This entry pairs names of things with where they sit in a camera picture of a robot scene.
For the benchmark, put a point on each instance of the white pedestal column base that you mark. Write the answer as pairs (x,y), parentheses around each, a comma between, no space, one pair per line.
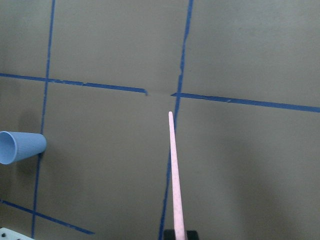
(8,234)

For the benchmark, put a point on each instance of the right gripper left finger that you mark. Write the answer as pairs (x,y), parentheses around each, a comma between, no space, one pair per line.
(169,234)

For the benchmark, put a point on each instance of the blue plastic cup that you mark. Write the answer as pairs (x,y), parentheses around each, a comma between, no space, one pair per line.
(16,146)

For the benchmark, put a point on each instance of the pink chopstick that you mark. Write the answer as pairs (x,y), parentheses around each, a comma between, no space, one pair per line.
(178,216)

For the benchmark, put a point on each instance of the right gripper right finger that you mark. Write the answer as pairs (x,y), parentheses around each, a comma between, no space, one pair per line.
(192,235)

